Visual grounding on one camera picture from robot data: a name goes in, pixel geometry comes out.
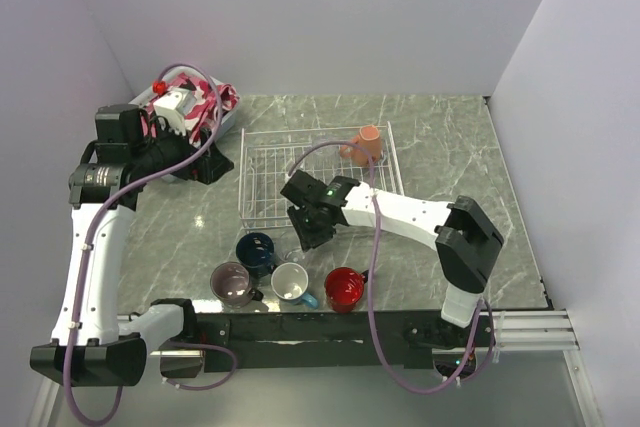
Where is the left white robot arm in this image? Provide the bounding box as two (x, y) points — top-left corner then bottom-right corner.
(30, 104), (234, 387)

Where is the salmon pink mug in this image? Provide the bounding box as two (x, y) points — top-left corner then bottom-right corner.
(339, 125), (383, 167)

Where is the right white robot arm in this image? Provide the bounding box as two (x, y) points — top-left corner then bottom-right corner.
(280, 170), (504, 346)

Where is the pink camouflage cloth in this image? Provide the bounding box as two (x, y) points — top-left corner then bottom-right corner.
(131, 70), (239, 143)

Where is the white wire dish rack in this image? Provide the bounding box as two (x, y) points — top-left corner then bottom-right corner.
(237, 122), (406, 231)

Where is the light blue floral mug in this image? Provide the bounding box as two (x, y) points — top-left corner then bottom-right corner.
(270, 262), (319, 309)

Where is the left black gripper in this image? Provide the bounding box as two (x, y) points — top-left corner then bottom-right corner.
(131, 114), (233, 184)

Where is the dark blue mug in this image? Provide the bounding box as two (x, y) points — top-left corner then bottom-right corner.
(235, 232), (276, 280)

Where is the aluminium frame rail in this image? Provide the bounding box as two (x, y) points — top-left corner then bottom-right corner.
(29, 309), (601, 427)

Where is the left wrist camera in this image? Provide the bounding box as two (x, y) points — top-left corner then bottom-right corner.
(153, 79), (196, 136)

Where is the white plastic basket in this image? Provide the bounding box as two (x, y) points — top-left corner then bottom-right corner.
(132, 74), (240, 183)

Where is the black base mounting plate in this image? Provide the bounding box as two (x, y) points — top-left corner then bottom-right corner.
(160, 310), (471, 369)

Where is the purple grey mug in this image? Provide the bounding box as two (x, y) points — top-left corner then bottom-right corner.
(210, 262), (264, 308)

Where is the clear glass tumbler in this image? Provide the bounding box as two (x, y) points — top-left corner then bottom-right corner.
(275, 230), (306, 265)
(311, 137), (343, 163)

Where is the red mug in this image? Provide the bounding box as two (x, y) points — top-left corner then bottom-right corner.
(324, 267), (369, 314)

